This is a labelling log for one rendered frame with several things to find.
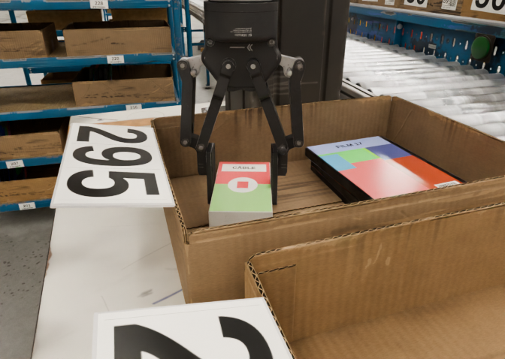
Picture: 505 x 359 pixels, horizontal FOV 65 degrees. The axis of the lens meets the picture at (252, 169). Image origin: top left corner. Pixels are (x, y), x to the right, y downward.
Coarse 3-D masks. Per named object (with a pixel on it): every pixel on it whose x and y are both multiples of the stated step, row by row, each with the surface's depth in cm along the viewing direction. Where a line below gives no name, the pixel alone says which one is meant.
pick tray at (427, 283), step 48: (336, 240) 29; (384, 240) 30; (432, 240) 32; (480, 240) 34; (288, 288) 29; (336, 288) 31; (384, 288) 33; (432, 288) 35; (480, 288) 37; (288, 336) 31; (336, 336) 32; (384, 336) 32; (432, 336) 32; (480, 336) 32
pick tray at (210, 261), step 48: (384, 96) 63; (240, 144) 59; (432, 144) 56; (480, 144) 49; (192, 192) 54; (288, 192) 53; (432, 192) 35; (480, 192) 37; (192, 240) 30; (240, 240) 31; (288, 240) 32; (192, 288) 32; (240, 288) 33
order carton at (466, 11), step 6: (468, 0) 141; (462, 6) 144; (468, 6) 142; (462, 12) 145; (468, 12) 142; (474, 12) 139; (480, 12) 137; (486, 12) 134; (480, 18) 137; (486, 18) 135; (492, 18) 132; (498, 18) 130; (504, 18) 128
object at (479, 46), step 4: (476, 40) 130; (480, 40) 128; (484, 40) 127; (472, 44) 132; (476, 44) 130; (480, 44) 129; (484, 44) 127; (488, 44) 127; (472, 48) 132; (476, 48) 130; (480, 48) 129; (484, 48) 127; (488, 48) 127; (472, 52) 132; (476, 52) 130; (480, 52) 129; (484, 52) 128; (476, 56) 131; (480, 56) 129; (484, 56) 129
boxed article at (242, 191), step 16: (224, 176) 51; (240, 176) 51; (256, 176) 51; (224, 192) 47; (240, 192) 47; (256, 192) 47; (224, 208) 44; (240, 208) 44; (256, 208) 44; (224, 224) 44
